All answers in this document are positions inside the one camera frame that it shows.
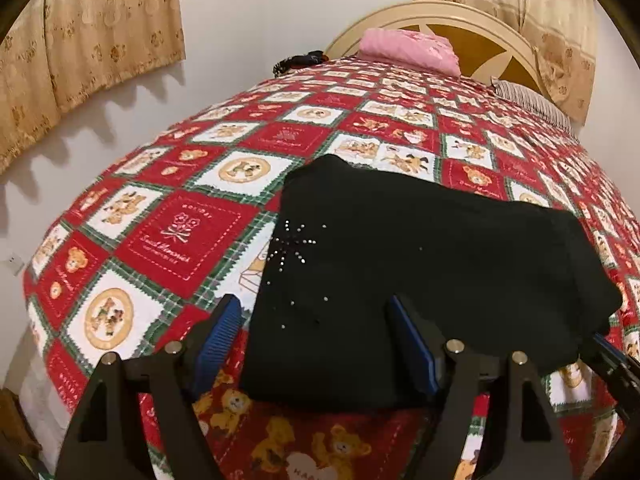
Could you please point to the grey striped pillow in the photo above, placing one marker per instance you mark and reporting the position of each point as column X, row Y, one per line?
column 530, row 100

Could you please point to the white wall outlet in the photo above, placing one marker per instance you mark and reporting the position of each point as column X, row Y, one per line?
column 14, row 263

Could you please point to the brown wooden furniture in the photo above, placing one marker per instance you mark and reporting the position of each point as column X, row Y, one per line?
column 15, row 425

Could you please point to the cream wooden headboard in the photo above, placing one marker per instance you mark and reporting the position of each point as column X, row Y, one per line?
column 425, row 10

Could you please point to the red checkered printed blanket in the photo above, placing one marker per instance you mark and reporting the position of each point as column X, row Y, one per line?
column 175, row 240

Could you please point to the beige patterned curtain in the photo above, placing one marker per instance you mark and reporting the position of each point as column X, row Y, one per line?
column 100, row 25
column 550, row 10

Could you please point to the small black object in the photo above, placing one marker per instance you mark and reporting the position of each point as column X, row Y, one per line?
column 295, row 62

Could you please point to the pink pillow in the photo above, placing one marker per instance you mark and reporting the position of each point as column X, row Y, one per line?
column 405, row 47

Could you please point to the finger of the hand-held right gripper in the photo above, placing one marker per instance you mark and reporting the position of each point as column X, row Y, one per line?
column 617, row 367

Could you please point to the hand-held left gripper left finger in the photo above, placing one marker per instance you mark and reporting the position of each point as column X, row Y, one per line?
column 220, row 340

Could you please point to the black pants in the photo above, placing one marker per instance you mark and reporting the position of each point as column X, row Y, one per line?
column 425, row 260

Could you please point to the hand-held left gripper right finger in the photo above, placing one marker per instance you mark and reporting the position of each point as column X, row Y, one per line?
column 415, row 345

